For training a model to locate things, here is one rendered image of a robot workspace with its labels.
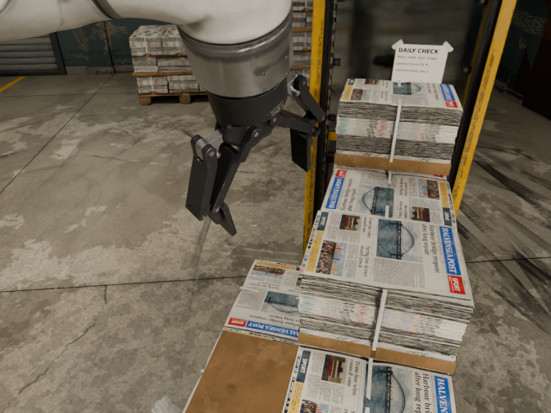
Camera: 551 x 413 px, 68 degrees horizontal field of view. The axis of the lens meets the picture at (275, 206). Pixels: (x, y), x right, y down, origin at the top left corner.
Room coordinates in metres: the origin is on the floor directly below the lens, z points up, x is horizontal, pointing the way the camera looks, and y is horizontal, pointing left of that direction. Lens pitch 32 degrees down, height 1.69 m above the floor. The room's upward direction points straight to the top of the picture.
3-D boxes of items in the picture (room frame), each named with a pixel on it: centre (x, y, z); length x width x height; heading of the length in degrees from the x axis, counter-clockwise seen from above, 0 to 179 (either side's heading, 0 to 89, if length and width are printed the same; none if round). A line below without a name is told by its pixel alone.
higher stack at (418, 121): (1.37, -0.42, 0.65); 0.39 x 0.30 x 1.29; 76
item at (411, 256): (0.80, -0.27, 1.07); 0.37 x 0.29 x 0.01; 76
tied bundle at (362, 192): (1.08, -0.34, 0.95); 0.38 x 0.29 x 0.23; 75
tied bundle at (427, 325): (0.80, -0.27, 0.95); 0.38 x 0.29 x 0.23; 76
